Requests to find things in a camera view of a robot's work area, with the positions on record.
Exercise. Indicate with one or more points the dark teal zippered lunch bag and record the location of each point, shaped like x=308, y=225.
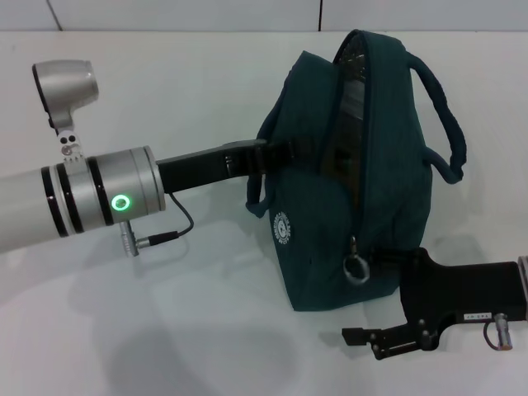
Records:
x=396, y=185

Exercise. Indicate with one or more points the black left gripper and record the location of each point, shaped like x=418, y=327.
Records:
x=198, y=167

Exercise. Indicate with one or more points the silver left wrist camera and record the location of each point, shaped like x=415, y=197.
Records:
x=62, y=82

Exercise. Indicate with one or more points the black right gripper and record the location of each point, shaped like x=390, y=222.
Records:
x=453, y=288

